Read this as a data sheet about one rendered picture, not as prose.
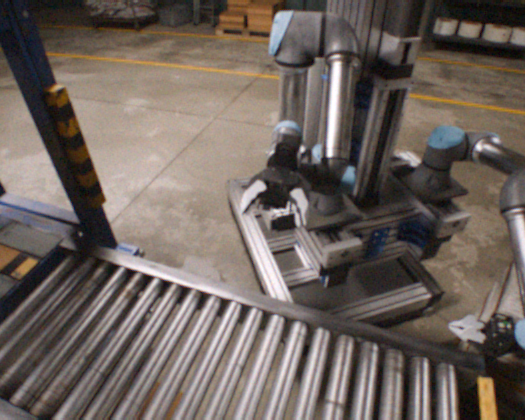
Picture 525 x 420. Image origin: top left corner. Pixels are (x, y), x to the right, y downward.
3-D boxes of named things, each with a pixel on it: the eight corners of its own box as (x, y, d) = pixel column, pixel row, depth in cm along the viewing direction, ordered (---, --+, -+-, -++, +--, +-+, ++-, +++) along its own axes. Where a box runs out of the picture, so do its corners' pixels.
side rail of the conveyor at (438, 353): (465, 373, 94) (483, 353, 86) (466, 392, 90) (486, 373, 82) (80, 257, 127) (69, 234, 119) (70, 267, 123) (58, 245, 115)
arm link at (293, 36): (308, 189, 119) (327, 16, 83) (266, 186, 121) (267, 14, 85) (310, 170, 128) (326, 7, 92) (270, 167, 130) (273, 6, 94)
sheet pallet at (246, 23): (289, 30, 662) (290, -2, 625) (277, 41, 603) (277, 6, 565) (233, 26, 692) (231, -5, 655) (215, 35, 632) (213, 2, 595)
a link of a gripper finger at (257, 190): (240, 232, 65) (267, 208, 71) (243, 209, 61) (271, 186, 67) (227, 224, 66) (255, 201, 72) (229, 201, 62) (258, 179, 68)
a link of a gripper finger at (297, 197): (312, 241, 66) (294, 209, 72) (320, 219, 62) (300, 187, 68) (297, 244, 65) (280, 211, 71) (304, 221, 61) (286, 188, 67)
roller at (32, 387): (135, 275, 112) (131, 266, 109) (26, 419, 78) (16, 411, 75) (122, 271, 113) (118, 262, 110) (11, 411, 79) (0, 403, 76)
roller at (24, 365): (119, 270, 113) (115, 260, 110) (6, 408, 80) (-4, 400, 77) (107, 266, 115) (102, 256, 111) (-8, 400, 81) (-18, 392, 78)
